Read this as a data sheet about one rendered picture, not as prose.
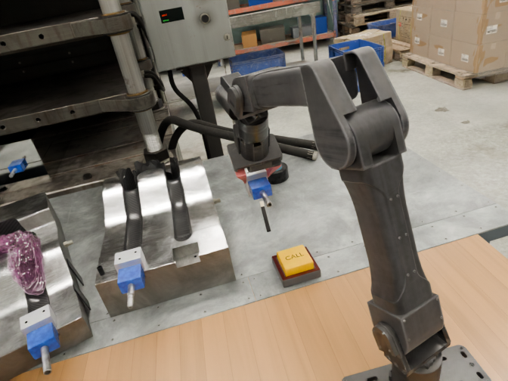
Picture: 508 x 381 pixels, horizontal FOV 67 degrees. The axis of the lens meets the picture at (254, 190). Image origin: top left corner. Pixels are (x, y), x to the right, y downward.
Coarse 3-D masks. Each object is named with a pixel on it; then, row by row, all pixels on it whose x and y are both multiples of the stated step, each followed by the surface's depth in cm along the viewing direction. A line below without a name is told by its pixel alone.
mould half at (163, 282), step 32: (192, 160) 103; (160, 192) 95; (192, 192) 95; (160, 224) 88; (192, 224) 85; (160, 256) 76; (224, 256) 76; (96, 288) 72; (160, 288) 76; (192, 288) 78
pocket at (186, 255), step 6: (180, 246) 78; (186, 246) 79; (192, 246) 79; (198, 246) 79; (174, 252) 78; (180, 252) 79; (186, 252) 79; (192, 252) 80; (198, 252) 80; (174, 258) 77; (180, 258) 79; (186, 258) 79; (192, 258) 79; (198, 258) 78; (180, 264) 78; (186, 264) 75
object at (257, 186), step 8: (248, 176) 84; (256, 176) 85; (264, 176) 85; (248, 184) 85; (256, 184) 83; (264, 184) 82; (248, 192) 86; (256, 192) 82; (264, 192) 81; (264, 200) 79
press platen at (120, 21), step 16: (64, 16) 166; (80, 16) 143; (96, 16) 126; (112, 16) 115; (128, 16) 118; (0, 32) 134; (16, 32) 119; (32, 32) 120; (48, 32) 121; (64, 32) 122; (80, 32) 121; (96, 32) 119; (112, 32) 117; (128, 32) 120; (144, 32) 165; (0, 48) 120; (16, 48) 121
